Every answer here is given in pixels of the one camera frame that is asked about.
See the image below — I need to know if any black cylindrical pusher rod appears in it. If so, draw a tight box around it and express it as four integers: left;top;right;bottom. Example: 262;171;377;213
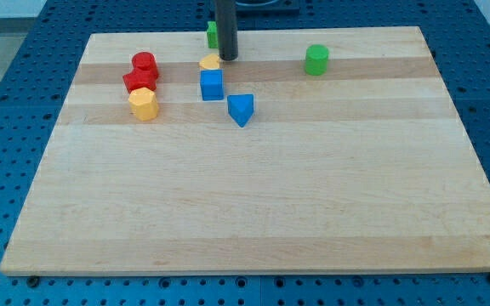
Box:
214;0;238;61

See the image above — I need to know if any wooden board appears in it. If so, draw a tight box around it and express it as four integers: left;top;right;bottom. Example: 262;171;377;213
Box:
0;26;490;276

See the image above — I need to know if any yellow heart block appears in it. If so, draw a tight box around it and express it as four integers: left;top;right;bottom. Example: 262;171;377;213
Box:
198;54;220;70

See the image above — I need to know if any blue cube block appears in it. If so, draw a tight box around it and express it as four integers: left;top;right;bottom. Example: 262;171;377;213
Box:
200;69;225;101

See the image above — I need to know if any green block behind rod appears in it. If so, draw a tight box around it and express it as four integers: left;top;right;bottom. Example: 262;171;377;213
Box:
206;20;219;49

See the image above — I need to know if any red cylinder block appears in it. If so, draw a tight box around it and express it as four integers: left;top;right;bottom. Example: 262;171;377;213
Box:
132;52;159;79

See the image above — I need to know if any green cylinder block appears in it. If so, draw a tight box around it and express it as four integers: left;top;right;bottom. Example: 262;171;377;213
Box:
305;44;329;76

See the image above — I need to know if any yellow hexagon block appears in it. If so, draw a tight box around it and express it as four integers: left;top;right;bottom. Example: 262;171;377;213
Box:
128;88;159;121

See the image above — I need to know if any blue triangle block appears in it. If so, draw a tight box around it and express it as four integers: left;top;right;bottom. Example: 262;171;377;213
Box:
227;93;254;128

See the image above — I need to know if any red star block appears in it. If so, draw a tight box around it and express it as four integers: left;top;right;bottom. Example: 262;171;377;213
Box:
122;69;157;94

